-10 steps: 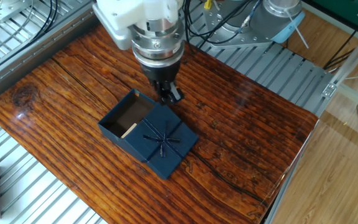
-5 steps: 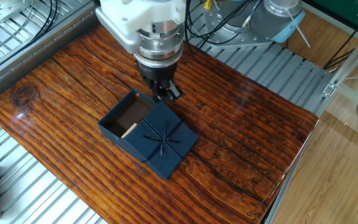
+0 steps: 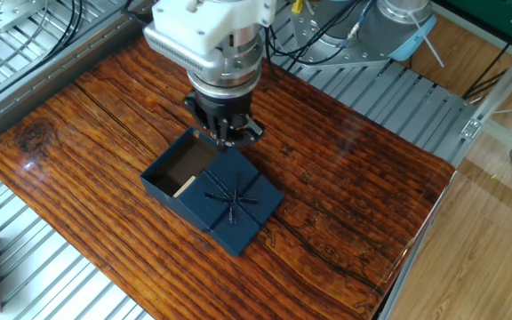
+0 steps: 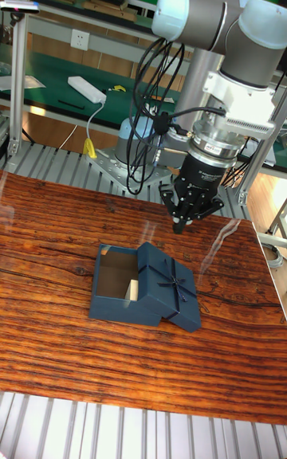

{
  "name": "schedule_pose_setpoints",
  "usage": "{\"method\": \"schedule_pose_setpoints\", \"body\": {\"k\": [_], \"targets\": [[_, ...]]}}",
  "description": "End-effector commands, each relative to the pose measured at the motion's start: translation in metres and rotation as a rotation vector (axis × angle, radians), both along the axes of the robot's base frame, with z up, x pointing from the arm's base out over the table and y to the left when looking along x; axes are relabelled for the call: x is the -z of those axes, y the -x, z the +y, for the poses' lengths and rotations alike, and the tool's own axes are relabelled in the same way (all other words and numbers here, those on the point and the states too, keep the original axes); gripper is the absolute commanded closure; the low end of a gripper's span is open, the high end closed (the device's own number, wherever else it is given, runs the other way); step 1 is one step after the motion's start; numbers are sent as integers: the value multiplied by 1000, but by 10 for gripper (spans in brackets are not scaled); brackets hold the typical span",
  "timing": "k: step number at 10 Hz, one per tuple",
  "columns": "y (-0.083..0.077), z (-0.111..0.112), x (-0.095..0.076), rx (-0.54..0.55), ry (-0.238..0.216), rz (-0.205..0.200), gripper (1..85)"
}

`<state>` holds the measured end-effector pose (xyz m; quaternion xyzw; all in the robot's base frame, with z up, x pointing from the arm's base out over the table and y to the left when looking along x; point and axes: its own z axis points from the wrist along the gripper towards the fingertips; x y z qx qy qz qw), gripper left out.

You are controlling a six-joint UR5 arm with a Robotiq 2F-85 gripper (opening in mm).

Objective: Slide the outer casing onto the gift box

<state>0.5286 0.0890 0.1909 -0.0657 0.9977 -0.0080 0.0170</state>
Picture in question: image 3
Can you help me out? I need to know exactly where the white cable tie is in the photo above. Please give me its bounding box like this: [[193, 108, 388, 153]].
[[409, 12, 445, 68]]

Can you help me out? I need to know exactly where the aluminium frame post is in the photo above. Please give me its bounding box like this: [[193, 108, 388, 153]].
[[460, 30, 512, 143]]

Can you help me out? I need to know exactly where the silver finned wrist camera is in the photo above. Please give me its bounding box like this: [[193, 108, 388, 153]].
[[143, 21, 221, 80]]

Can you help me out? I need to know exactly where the wood grain table mat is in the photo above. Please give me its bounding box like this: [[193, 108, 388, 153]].
[[0, 15, 456, 320]]

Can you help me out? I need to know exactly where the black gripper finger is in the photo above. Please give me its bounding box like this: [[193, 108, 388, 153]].
[[209, 117, 236, 151], [233, 116, 266, 147]]

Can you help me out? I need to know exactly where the small beige card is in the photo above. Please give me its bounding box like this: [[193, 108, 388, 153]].
[[172, 175, 197, 199]]

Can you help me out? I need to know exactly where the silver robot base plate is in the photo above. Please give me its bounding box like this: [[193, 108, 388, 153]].
[[289, 0, 393, 70]]

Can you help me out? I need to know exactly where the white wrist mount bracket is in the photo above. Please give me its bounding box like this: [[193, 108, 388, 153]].
[[151, 0, 278, 54]]

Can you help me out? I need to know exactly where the black cable pair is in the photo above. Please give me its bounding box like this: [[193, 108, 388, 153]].
[[0, 0, 84, 112]]

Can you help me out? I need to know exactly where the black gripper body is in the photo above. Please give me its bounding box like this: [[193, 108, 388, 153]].
[[183, 91, 255, 130]]

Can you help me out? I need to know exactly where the silver perforated mounting plate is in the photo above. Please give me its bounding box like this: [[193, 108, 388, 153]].
[[0, 0, 47, 35]]

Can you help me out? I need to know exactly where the blue gift box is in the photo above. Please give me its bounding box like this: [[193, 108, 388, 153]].
[[139, 126, 224, 210]]

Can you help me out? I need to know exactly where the thin black floor cable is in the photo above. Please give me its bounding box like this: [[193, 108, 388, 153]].
[[462, 17, 512, 100]]

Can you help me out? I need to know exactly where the blue ribboned casing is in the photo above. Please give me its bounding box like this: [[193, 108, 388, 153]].
[[173, 142, 285, 258]]

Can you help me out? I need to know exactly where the grey metal frame rail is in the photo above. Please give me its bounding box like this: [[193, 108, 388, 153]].
[[0, 0, 155, 155]]

